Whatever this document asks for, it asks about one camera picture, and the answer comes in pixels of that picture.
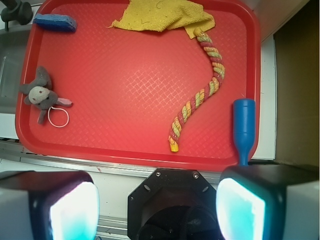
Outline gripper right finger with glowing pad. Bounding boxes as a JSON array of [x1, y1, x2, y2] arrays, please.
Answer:
[[216, 164, 320, 240]]

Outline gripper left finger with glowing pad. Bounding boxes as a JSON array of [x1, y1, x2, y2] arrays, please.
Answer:
[[0, 170, 100, 240]]

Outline grey plush mouse toy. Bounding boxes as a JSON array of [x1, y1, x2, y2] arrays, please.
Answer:
[[19, 66, 73, 128]]

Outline red plastic tray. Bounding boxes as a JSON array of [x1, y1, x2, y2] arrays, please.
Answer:
[[15, 0, 261, 172]]

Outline blue sponge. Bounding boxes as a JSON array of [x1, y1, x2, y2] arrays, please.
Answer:
[[32, 13, 77, 33]]

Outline black knob fixture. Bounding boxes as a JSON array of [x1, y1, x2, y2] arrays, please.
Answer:
[[0, 0, 34, 32]]

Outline yellow cloth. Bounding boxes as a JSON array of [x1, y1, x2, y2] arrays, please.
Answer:
[[110, 0, 216, 39]]

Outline blue plastic handle tool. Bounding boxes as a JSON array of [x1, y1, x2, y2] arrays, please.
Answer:
[[233, 98, 256, 166]]

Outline multicolored twisted rope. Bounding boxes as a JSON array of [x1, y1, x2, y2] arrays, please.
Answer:
[[167, 27, 226, 153]]

